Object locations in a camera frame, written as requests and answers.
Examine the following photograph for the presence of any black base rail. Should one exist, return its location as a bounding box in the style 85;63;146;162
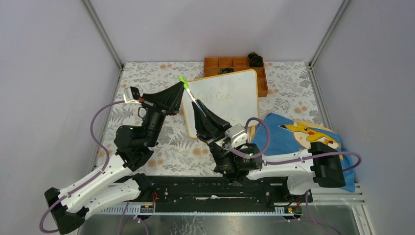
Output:
129;176;313;214

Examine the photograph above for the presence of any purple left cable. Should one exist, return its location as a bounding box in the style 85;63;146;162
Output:
39;100;125;234

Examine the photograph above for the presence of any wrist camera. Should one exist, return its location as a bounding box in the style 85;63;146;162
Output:
123;86;145;104
222;123;248;150

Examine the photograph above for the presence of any yellow framed whiteboard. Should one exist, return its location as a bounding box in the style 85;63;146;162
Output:
188;70;259;125

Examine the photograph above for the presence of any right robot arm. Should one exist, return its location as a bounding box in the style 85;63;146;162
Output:
191;100;346;202

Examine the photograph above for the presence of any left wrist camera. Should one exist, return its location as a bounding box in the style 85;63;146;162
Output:
123;86;145;104

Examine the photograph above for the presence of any green marker cap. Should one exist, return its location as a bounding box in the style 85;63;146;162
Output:
178;76;188;90

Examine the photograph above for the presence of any dark rolled sock upper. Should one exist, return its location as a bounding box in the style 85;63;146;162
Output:
248;52;263;68

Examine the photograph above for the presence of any white green whiteboard marker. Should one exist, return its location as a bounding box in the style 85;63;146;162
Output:
184;82;205;115

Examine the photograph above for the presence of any dark rolled sock middle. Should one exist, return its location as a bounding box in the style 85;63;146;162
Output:
219;67;234;74

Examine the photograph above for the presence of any orange wooden compartment tray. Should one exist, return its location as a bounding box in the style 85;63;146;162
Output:
203;56;269;97

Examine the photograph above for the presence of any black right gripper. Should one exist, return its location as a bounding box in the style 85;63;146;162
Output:
192;98;236;173

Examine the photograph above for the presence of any dark rolled sock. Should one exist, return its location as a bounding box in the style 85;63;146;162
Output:
248;52;263;68
219;67;234;74

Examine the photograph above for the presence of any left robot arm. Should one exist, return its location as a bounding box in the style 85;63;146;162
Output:
39;81;188;235

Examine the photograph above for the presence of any blue pikachu cloth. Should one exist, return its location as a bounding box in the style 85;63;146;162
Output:
251;113;355;192

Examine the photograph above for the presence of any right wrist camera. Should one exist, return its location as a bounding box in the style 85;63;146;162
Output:
222;123;248;150

